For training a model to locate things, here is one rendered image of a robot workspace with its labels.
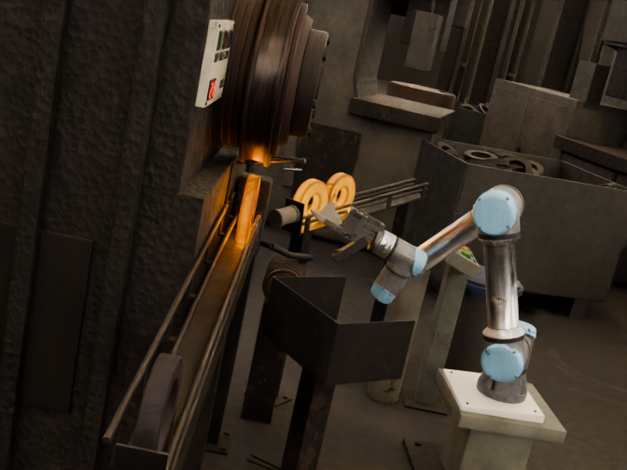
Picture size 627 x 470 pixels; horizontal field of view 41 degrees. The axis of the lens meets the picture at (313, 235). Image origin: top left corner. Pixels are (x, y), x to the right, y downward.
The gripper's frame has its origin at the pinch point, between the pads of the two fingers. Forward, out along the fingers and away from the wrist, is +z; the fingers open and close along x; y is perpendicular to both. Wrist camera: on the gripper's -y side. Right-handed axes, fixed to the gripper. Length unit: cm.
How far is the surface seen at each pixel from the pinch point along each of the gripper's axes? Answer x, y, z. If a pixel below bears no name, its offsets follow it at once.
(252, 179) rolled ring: 15.5, 3.5, 20.0
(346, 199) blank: -46.6, 0.8, -11.3
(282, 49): 34, 38, 28
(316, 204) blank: -34.4, -3.6, -2.3
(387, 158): -246, 0, -42
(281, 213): -17.2, -8.0, 7.4
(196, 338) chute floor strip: 75, -19, 14
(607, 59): -806, 179, -284
